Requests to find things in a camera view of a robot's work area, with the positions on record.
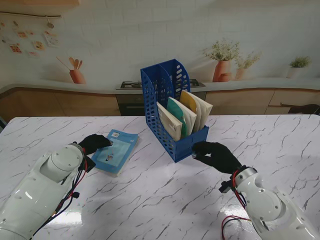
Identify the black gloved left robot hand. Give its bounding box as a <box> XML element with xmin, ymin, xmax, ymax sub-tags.
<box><xmin>77</xmin><ymin>134</ymin><xmax>113</xmax><ymax>157</ymax></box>

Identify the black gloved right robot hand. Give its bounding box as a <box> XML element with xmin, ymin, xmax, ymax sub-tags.
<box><xmin>191</xmin><ymin>141</ymin><xmax>243</xmax><ymax>175</ymax></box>

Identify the light blue paperback book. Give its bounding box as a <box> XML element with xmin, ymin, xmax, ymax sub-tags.
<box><xmin>91</xmin><ymin>129</ymin><xmax>140</xmax><ymax>178</ymax></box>

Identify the yellow and white book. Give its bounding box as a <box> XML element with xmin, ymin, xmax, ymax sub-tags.
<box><xmin>179</xmin><ymin>89</ymin><xmax>214</xmax><ymax>132</ymax></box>

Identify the teal illustrated paperback book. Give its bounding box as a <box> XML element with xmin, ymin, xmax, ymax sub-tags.
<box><xmin>166</xmin><ymin>96</ymin><xmax>198</xmax><ymax>139</ymax></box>

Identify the tan paperback book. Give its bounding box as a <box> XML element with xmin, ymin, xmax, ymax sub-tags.
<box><xmin>156</xmin><ymin>101</ymin><xmax>183</xmax><ymax>141</ymax></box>

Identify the blue plastic file holder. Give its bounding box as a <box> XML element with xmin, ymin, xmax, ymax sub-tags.
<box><xmin>140</xmin><ymin>58</ymin><xmax>210</xmax><ymax>164</ymax></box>

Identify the printed kitchen backdrop banner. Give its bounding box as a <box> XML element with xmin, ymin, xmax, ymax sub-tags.
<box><xmin>0</xmin><ymin>0</ymin><xmax>320</xmax><ymax>118</ymax></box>

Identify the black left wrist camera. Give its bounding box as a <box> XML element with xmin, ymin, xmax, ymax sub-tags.
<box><xmin>84</xmin><ymin>156</ymin><xmax>97</xmax><ymax>173</ymax></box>

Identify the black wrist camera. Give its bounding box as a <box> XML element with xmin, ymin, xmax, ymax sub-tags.
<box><xmin>84</xmin><ymin>156</ymin><xmax>97</xmax><ymax>173</ymax></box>
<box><xmin>219</xmin><ymin>180</ymin><xmax>235</xmax><ymax>194</ymax></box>

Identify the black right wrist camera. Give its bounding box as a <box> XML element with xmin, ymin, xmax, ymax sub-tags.
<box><xmin>219</xmin><ymin>180</ymin><xmax>235</xmax><ymax>194</ymax></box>

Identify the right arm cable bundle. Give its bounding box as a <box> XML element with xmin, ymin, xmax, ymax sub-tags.
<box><xmin>219</xmin><ymin>171</ymin><xmax>266</xmax><ymax>240</ymax></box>

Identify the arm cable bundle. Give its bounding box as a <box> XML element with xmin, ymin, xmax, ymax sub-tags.
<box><xmin>31</xmin><ymin>149</ymin><xmax>91</xmax><ymax>238</ymax></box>
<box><xmin>219</xmin><ymin>171</ymin><xmax>266</xmax><ymax>240</ymax></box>

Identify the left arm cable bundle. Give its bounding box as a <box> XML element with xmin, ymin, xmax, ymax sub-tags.
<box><xmin>31</xmin><ymin>149</ymin><xmax>91</xmax><ymax>238</ymax></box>

